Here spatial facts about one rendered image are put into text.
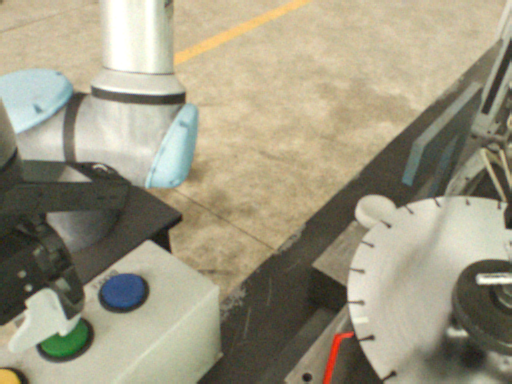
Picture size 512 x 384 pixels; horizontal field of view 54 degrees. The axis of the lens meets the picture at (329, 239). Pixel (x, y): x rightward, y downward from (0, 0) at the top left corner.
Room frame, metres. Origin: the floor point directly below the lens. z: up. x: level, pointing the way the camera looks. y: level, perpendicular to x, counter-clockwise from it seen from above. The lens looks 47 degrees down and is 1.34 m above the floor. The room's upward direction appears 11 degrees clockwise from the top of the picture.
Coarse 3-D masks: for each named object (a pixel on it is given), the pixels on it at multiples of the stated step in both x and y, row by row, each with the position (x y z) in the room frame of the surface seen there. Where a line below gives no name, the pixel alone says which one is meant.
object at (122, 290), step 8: (112, 280) 0.30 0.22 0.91; (120, 280) 0.30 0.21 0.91; (128, 280) 0.30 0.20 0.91; (136, 280) 0.30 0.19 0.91; (104, 288) 0.28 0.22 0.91; (112, 288) 0.29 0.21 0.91; (120, 288) 0.29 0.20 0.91; (128, 288) 0.29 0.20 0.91; (136, 288) 0.29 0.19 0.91; (104, 296) 0.28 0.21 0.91; (112, 296) 0.28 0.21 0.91; (120, 296) 0.28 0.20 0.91; (128, 296) 0.28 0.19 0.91; (136, 296) 0.28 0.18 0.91; (112, 304) 0.27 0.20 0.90; (120, 304) 0.27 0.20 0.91; (128, 304) 0.27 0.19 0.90
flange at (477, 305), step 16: (464, 272) 0.35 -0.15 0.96; (480, 272) 0.36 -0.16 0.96; (496, 272) 0.36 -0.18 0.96; (464, 288) 0.33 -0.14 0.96; (480, 288) 0.33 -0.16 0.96; (496, 288) 0.33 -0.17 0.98; (464, 304) 0.31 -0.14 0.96; (480, 304) 0.31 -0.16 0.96; (496, 304) 0.31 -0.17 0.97; (464, 320) 0.30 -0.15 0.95; (480, 320) 0.29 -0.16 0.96; (496, 320) 0.30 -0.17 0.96; (480, 336) 0.28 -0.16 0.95; (496, 336) 0.28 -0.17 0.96
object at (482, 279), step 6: (504, 240) 0.37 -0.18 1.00; (504, 246) 0.37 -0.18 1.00; (510, 246) 0.36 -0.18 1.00; (510, 252) 0.36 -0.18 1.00; (510, 258) 0.35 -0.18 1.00; (510, 270) 0.33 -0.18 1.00; (480, 276) 0.32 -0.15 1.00; (486, 276) 0.32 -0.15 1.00; (492, 276) 0.32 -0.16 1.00; (498, 276) 0.32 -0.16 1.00; (504, 276) 0.32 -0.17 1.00; (510, 276) 0.32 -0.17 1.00; (480, 282) 0.31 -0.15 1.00; (486, 282) 0.31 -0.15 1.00; (492, 282) 0.31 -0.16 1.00; (498, 282) 0.32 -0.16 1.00; (504, 282) 0.32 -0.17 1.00; (510, 282) 0.32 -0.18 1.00; (504, 288) 0.33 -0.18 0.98; (510, 288) 0.32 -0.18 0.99; (510, 294) 0.32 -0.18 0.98
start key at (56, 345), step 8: (80, 320) 0.24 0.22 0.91; (80, 328) 0.23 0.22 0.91; (56, 336) 0.22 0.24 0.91; (64, 336) 0.22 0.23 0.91; (72, 336) 0.23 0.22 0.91; (80, 336) 0.23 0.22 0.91; (48, 344) 0.21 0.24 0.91; (56, 344) 0.21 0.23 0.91; (64, 344) 0.22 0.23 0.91; (72, 344) 0.22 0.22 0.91; (80, 344) 0.22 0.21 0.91; (48, 352) 0.21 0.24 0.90; (56, 352) 0.21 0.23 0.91; (64, 352) 0.21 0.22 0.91; (72, 352) 0.21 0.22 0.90
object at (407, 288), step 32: (384, 224) 0.41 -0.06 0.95; (416, 224) 0.42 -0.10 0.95; (448, 224) 0.43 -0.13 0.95; (480, 224) 0.44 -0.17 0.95; (384, 256) 0.36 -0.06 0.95; (416, 256) 0.37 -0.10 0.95; (448, 256) 0.38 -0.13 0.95; (480, 256) 0.39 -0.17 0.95; (352, 288) 0.31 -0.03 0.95; (384, 288) 0.32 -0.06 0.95; (416, 288) 0.33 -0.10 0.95; (448, 288) 0.34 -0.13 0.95; (384, 320) 0.28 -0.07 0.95; (416, 320) 0.29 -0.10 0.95; (448, 320) 0.30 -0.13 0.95; (384, 352) 0.25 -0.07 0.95; (416, 352) 0.25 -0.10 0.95; (448, 352) 0.26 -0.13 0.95; (480, 352) 0.27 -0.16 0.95
